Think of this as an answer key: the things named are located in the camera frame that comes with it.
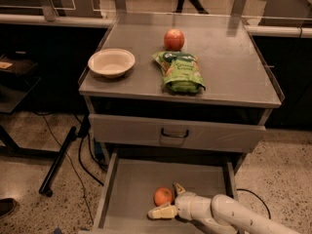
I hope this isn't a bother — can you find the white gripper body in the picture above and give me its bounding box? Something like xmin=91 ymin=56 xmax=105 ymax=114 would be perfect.
xmin=175 ymin=192 xmax=204 ymax=220

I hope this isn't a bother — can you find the orange fruit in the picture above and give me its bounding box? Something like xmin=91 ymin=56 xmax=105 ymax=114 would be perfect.
xmin=153 ymin=187 xmax=174 ymax=207

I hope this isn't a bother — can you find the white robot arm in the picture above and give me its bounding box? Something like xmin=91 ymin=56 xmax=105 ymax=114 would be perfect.
xmin=148 ymin=183 xmax=300 ymax=234

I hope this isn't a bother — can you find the open middle drawer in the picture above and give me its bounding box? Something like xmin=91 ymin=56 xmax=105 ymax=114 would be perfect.
xmin=79 ymin=152 xmax=237 ymax=234

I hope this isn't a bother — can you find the closed top drawer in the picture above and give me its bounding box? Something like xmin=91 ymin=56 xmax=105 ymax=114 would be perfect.
xmin=89 ymin=114 xmax=265 ymax=153

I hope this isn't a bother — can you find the grey metal drawer cabinet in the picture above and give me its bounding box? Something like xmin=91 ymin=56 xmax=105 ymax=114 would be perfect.
xmin=79 ymin=14 xmax=284 ymax=169

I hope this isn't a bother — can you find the black stand leg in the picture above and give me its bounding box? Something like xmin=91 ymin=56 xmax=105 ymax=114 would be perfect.
xmin=39 ymin=116 xmax=90 ymax=197

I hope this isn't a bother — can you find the green snack bag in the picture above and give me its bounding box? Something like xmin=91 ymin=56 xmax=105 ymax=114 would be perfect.
xmin=153 ymin=51 xmax=206 ymax=94

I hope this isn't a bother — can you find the white bowl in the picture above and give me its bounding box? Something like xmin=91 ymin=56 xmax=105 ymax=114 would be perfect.
xmin=88 ymin=49 xmax=136 ymax=78

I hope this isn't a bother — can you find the red apple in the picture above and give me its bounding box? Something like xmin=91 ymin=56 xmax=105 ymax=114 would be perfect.
xmin=164 ymin=29 xmax=184 ymax=52

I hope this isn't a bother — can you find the dark shoe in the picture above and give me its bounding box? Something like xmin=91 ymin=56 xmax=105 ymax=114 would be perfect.
xmin=0 ymin=198 xmax=17 ymax=218

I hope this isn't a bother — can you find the dark side table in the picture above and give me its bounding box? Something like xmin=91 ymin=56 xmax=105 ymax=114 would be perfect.
xmin=0 ymin=56 xmax=57 ymax=159

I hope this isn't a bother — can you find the black drawer handle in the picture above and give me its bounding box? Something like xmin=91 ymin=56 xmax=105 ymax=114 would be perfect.
xmin=161 ymin=128 xmax=189 ymax=138

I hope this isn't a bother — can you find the black floor cable right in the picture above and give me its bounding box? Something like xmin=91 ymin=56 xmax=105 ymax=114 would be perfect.
xmin=236 ymin=188 xmax=272 ymax=221

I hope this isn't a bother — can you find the black floor cable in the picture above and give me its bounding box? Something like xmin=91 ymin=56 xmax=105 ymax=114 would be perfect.
xmin=32 ymin=110 xmax=109 ymax=226
xmin=236 ymin=188 xmax=272 ymax=221

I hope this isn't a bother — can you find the black floor cable left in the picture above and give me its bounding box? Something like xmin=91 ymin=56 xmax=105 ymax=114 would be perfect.
xmin=32 ymin=110 xmax=109 ymax=226

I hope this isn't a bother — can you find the grey rail barrier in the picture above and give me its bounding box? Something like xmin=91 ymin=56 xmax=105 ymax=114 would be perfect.
xmin=0 ymin=0 xmax=311 ymax=38

